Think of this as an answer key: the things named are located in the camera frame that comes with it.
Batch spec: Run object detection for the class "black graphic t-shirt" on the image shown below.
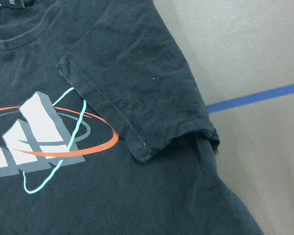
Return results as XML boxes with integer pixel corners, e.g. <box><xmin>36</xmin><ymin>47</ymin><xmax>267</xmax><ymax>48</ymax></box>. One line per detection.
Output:
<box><xmin>0</xmin><ymin>0</ymin><xmax>262</xmax><ymax>235</ymax></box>

